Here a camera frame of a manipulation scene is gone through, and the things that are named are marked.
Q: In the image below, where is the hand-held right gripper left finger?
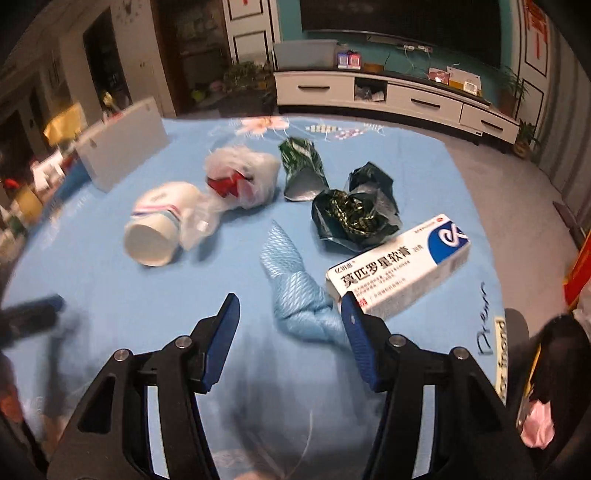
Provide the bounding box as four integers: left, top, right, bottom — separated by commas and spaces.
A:
46, 292, 242, 480

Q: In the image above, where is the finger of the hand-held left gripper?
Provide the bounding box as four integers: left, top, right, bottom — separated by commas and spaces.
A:
0, 295, 66, 347

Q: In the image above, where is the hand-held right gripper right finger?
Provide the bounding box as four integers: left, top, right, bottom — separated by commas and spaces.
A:
340, 293, 550, 480

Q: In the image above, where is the white and blue medicine box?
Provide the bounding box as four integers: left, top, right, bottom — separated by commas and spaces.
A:
325, 213, 472, 320

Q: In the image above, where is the blue cloth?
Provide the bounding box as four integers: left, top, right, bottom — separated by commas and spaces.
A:
259, 219, 352, 344

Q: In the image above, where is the dark green wrapper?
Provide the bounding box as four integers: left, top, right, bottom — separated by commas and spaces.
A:
311, 161, 403, 252

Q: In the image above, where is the striped white paper cup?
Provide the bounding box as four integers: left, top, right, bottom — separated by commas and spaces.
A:
124, 181, 204, 267

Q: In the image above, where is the clear bag with red item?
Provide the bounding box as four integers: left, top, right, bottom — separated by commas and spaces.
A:
178, 145, 281, 252

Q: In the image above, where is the green striped foil packet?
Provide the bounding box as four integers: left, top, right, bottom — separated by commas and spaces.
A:
277, 137, 329, 204

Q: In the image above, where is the pink plastic bag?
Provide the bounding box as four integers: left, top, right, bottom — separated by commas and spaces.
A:
521, 398, 557, 449

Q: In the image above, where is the black trash bin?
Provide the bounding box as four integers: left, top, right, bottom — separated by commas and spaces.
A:
501, 307, 591, 480

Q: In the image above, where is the blue floral tablecloth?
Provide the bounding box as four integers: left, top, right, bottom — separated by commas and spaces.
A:
0, 115, 532, 480

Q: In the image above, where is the white box with red mark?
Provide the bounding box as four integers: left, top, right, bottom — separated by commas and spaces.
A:
74, 96, 169, 193

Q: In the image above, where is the yellow paper bag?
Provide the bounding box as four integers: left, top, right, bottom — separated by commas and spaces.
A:
44, 102, 86, 144

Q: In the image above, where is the red and yellow shopping bag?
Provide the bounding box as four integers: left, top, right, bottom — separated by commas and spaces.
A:
563, 251, 591, 310

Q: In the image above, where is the white television cabinet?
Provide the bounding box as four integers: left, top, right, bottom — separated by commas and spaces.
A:
272, 69, 522, 146

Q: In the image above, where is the dark planter with green plants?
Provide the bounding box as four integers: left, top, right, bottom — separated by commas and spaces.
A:
222, 60, 275, 116

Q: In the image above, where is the small potted plant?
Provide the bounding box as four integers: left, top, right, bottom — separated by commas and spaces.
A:
512, 119, 541, 160

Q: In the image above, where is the white desk calendar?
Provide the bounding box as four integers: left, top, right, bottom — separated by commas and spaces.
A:
445, 66, 483, 95

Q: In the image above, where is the grey storage box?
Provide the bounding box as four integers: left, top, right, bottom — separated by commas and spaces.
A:
272, 39, 340, 72

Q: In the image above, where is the tall potted plant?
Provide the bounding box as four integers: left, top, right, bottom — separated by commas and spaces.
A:
496, 65, 532, 116

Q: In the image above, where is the black television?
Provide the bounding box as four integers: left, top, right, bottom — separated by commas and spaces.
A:
299, 0, 504, 70

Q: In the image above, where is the small red knot ornament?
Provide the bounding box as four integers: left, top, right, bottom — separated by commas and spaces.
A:
531, 0, 548, 58

